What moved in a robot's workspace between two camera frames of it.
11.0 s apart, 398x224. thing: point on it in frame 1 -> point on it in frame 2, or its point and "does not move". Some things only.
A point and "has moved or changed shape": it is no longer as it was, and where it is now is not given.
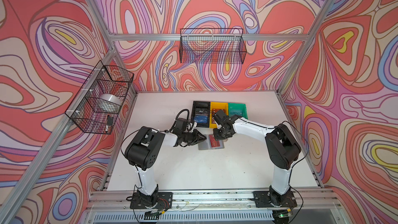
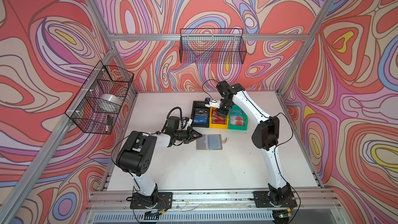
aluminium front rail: (113, 206) does not move
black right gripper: (217, 137) -> (225, 113)
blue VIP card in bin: (200, 119) does not move
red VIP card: (214, 143) has moved or changed shape
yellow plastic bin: (216, 106) does not move
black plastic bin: (201, 113) does not move
